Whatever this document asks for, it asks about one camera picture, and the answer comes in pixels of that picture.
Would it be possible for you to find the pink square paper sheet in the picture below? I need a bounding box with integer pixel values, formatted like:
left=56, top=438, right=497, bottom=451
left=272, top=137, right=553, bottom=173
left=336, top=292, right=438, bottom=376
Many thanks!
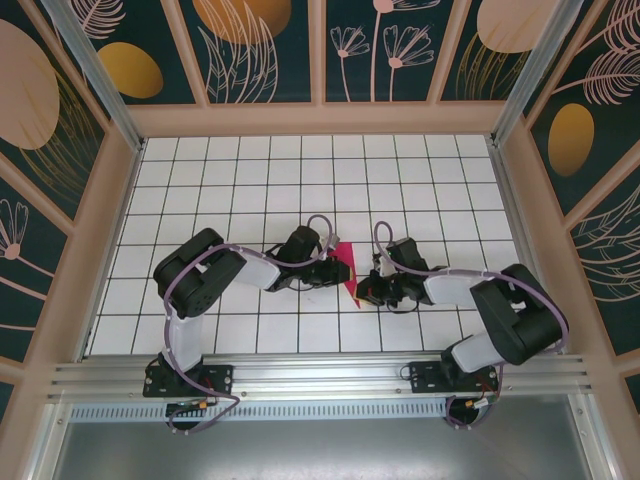
left=332, top=242, right=363, bottom=307

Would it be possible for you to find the grey metal sheet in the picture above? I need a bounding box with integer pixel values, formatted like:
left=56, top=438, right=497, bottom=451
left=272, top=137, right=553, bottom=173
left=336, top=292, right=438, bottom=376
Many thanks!
left=29, top=419, right=616, bottom=480

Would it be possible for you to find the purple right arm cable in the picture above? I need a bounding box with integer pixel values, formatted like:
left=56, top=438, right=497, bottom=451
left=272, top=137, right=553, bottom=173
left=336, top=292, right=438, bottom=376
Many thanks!
left=374, top=221, right=571, bottom=432

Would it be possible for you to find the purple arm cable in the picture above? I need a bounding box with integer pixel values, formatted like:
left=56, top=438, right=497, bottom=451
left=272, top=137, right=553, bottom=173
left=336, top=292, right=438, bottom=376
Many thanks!
left=163, top=214, right=337, bottom=437
left=374, top=221, right=571, bottom=432

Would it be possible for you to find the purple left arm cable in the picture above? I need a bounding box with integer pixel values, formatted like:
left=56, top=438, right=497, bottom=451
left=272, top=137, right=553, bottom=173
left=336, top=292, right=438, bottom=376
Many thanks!
left=163, top=214, right=337, bottom=437

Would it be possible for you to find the aluminium mounting rail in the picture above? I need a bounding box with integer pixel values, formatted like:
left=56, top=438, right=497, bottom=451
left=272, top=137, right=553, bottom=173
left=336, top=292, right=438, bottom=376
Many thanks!
left=47, top=353, right=597, bottom=402

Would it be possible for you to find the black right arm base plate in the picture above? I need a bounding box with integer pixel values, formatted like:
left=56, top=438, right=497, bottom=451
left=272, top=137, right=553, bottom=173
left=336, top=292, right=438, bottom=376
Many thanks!
left=408, top=359, right=502, bottom=396

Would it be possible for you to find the aluminium side rail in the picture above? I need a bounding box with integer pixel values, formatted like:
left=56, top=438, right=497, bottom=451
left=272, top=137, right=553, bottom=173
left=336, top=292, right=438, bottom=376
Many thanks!
left=487, top=142, right=559, bottom=354

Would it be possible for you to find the slotted grey cable duct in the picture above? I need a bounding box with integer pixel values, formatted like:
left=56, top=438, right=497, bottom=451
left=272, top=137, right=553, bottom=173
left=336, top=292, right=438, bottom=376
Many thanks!
left=69, top=403, right=454, bottom=422

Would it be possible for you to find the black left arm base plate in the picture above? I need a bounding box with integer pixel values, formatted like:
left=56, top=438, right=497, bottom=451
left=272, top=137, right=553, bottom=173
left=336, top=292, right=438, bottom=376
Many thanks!
left=142, top=363, right=236, bottom=399

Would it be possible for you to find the aluminium frame post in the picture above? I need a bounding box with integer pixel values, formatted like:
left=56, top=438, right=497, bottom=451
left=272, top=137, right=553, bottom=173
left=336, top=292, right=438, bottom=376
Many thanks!
left=39, top=0, right=147, bottom=154
left=492, top=0, right=586, bottom=147

